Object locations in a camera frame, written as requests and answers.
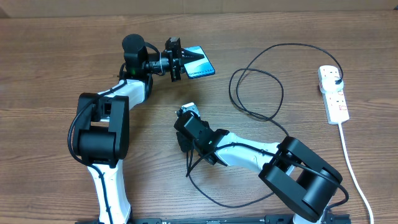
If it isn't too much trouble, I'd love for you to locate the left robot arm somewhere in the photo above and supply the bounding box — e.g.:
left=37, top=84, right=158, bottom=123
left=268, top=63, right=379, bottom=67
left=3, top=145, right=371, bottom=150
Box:
left=67, top=34, right=208, bottom=224

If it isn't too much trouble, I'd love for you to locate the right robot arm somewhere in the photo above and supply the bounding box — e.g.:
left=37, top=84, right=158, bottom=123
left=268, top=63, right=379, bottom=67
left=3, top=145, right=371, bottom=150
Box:
left=174, top=109, right=349, bottom=223

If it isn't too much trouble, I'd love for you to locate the white power strip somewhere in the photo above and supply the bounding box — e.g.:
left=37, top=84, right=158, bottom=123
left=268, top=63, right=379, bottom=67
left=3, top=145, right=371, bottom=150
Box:
left=318, top=65, right=349, bottom=124

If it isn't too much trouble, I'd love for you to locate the blue Samsung smartphone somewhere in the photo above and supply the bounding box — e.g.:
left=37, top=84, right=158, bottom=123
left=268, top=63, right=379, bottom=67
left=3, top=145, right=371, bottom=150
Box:
left=184, top=45, right=215, bottom=79

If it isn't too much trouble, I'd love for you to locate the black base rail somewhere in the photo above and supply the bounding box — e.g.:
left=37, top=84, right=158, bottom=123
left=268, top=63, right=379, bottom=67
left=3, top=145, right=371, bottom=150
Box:
left=74, top=213, right=352, bottom=224

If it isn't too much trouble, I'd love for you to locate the black USB charging cable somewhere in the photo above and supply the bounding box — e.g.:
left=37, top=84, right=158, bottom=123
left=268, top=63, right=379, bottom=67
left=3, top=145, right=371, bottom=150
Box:
left=185, top=42, right=344, bottom=209

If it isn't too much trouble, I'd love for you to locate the white power strip cord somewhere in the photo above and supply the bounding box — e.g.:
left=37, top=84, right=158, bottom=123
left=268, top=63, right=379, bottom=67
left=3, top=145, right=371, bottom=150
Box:
left=337, top=123, right=374, bottom=224

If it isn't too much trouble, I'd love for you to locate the white charger plug adapter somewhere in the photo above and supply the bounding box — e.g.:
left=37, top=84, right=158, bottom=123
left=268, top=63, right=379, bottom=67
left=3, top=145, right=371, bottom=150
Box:
left=319, top=77, right=344, bottom=94

